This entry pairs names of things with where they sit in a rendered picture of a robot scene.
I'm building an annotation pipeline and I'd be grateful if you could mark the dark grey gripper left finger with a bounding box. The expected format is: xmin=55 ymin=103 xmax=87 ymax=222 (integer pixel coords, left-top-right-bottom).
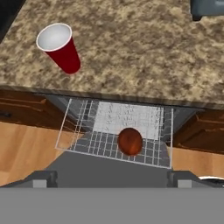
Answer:
xmin=8 ymin=170 xmax=59 ymax=189

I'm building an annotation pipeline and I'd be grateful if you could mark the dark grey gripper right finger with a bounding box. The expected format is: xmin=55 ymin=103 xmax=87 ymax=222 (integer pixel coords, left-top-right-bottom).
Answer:
xmin=167 ymin=171 xmax=217 ymax=189

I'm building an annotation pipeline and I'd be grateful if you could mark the brown wooden cupboard door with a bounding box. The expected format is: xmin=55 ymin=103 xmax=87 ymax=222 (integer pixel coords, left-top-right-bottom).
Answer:
xmin=0 ymin=89 xmax=79 ymax=134
xmin=172 ymin=108 xmax=224 ymax=155

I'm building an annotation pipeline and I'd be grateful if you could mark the brown wooden bowl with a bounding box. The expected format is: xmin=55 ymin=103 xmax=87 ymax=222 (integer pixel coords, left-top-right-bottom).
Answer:
xmin=117 ymin=127 xmax=144 ymax=157

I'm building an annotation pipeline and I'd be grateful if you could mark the grey dishwasher door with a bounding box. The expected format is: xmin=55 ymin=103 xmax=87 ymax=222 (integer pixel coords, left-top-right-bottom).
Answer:
xmin=43 ymin=150 xmax=179 ymax=189

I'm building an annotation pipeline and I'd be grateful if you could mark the grey dishwasher body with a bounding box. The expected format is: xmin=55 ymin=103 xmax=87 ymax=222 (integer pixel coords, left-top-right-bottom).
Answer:
xmin=43 ymin=94 xmax=205 ymax=144

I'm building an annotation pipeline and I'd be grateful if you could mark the red plastic cup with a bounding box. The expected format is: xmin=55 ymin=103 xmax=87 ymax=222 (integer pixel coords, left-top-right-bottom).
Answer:
xmin=35 ymin=23 xmax=81 ymax=75

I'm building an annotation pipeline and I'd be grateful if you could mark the white round object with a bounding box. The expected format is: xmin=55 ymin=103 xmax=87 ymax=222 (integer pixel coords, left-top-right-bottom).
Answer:
xmin=198 ymin=175 xmax=224 ymax=186

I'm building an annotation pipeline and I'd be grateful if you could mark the dark grey appliance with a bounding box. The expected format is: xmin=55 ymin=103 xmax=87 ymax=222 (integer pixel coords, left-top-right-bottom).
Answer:
xmin=190 ymin=0 xmax=224 ymax=22

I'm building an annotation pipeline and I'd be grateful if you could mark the white wire dishwasher rack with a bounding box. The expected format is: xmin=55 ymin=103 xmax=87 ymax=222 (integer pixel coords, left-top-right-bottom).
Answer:
xmin=54 ymin=98 xmax=175 ymax=170

